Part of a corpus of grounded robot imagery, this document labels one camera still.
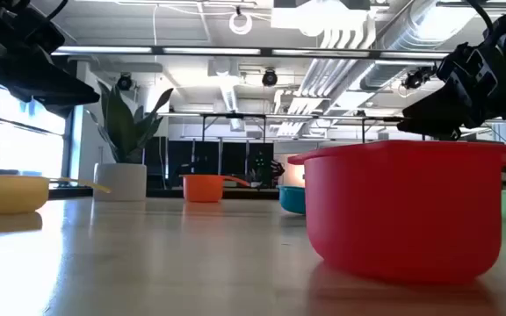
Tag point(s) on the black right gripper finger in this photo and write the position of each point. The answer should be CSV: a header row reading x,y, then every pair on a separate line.
x,y
446,107
433,131

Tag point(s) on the yellow measuring cup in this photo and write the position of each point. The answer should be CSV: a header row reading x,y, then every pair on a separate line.
x,y
7,193

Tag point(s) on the green snake plant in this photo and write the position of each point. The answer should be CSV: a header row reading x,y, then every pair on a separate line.
x,y
121,127

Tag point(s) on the black track light cluster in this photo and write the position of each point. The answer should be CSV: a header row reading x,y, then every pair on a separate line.
x,y
413,80

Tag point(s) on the black ceiling spotlight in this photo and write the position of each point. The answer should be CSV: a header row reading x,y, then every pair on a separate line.
x,y
125,82
269,78

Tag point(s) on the long overhead light bar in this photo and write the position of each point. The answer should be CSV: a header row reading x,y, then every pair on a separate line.
x,y
209,51

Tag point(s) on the black partition panels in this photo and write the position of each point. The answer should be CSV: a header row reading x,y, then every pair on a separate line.
x,y
178,162

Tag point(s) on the small orange measuring cup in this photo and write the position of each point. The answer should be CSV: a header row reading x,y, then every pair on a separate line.
x,y
202,188

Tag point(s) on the background robot with green lights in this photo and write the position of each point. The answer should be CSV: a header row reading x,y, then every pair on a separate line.
x,y
275,169

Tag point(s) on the large red measuring cup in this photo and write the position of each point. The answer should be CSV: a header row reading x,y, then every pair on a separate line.
x,y
402,210

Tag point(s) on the white ceiling light fixture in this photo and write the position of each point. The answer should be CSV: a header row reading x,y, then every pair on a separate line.
x,y
305,17

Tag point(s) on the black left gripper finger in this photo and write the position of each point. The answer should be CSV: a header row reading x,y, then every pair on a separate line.
x,y
59,93
63,109

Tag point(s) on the teal measuring cup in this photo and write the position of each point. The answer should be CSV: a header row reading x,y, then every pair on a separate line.
x,y
292,199

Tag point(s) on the white plant pot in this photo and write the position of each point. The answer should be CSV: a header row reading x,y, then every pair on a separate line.
x,y
120,182

